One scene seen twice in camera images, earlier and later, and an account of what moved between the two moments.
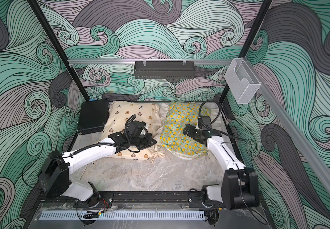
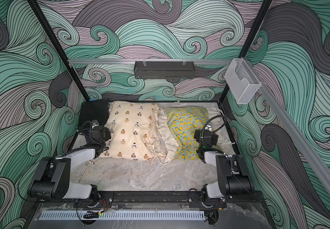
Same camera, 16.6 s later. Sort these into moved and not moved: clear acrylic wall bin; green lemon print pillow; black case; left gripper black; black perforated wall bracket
Moved: green lemon print pillow; left gripper black
Not moved: black perforated wall bracket; black case; clear acrylic wall bin
